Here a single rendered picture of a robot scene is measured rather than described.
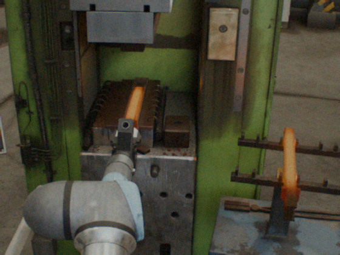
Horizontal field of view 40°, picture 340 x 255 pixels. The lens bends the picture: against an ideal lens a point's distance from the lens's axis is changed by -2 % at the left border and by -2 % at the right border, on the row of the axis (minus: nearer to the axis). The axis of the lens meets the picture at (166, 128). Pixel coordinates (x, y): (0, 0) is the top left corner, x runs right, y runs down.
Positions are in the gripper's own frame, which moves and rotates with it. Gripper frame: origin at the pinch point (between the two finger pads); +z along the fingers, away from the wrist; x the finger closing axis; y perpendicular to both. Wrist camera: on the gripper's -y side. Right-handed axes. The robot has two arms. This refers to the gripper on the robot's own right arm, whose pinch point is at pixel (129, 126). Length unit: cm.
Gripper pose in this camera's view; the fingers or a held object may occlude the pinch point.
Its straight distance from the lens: 152.9
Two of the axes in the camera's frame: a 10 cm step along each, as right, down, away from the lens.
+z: 0.5, -4.4, 8.9
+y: -0.2, 8.9, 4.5
